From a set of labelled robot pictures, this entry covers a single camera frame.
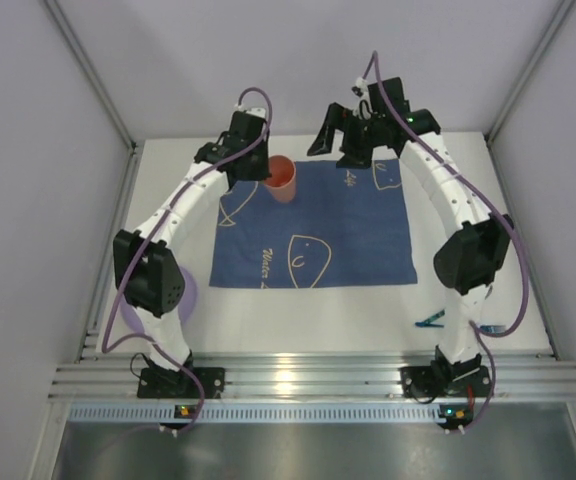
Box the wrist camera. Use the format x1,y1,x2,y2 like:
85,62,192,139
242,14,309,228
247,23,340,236
235,103,272,121
352,77,372,120

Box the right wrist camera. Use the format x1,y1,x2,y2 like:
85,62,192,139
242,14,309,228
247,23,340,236
352,77,372,120

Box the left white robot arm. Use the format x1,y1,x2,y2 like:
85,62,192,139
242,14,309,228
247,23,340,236
108,105,272,372

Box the aluminium mounting rail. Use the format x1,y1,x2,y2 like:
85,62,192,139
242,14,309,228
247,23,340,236
48,353,576,403

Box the purple plastic plate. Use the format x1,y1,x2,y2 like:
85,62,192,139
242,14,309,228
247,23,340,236
119,266,198,334

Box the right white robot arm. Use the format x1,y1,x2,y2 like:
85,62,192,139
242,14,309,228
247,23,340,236
307,78,511,379

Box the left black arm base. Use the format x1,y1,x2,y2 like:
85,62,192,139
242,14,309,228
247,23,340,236
137,366,226,399

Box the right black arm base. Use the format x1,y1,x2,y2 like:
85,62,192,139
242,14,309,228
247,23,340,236
399,354,492,403

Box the blue cloth placemat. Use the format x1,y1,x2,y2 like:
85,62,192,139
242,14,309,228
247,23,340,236
210,158,417,289

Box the blue handled fork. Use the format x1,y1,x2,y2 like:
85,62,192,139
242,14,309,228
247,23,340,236
478,324,507,335

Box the green handled spoon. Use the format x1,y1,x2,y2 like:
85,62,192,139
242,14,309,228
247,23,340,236
414,310,445,328

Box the perforated cable duct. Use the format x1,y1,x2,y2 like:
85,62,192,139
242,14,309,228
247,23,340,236
68,402,467,424

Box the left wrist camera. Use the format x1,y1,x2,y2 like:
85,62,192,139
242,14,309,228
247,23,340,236
235,103,272,121

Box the orange plastic cup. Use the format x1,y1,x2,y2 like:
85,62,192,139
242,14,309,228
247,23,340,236
263,155,297,204

